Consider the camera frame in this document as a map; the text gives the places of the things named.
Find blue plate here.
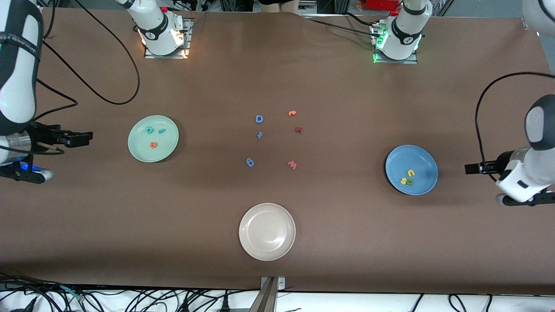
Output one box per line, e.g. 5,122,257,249
385,145,438,196

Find light green plate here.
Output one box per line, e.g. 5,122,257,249
127,115,179,163

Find red box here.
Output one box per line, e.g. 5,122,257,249
364,0,400,12

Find beige plate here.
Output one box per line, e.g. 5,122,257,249
239,203,296,261

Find person legs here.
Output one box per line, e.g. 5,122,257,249
259,0,300,14

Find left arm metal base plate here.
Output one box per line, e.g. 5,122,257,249
372,23,419,65

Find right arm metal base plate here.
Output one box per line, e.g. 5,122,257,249
144,18,192,59

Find teal cable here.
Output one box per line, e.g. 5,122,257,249
60,285,85,302

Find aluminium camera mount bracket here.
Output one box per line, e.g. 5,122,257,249
249,276,286,312

